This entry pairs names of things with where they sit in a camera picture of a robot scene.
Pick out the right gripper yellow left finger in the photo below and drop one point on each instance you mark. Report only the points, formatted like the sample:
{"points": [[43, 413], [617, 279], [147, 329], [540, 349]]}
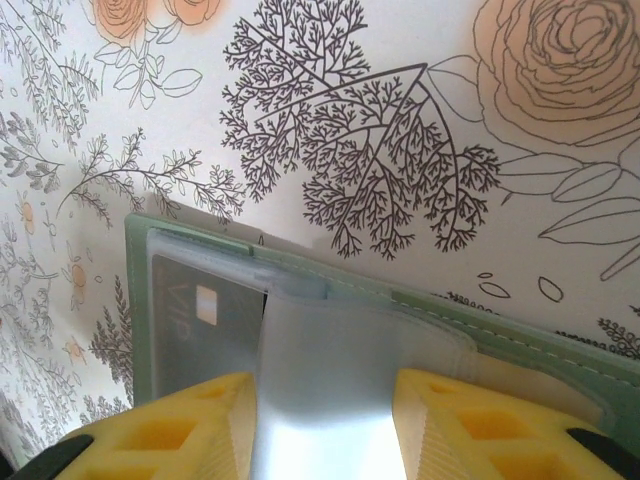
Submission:
{"points": [[150, 440]]}

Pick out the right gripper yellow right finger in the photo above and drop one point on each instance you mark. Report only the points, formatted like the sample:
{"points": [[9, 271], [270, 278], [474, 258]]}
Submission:
{"points": [[500, 440]]}

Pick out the black credit card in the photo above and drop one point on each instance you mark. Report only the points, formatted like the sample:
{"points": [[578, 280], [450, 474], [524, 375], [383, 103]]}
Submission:
{"points": [[185, 320]]}

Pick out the floral patterned tablecloth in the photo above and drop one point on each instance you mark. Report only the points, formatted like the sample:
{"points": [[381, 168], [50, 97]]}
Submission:
{"points": [[150, 150]]}

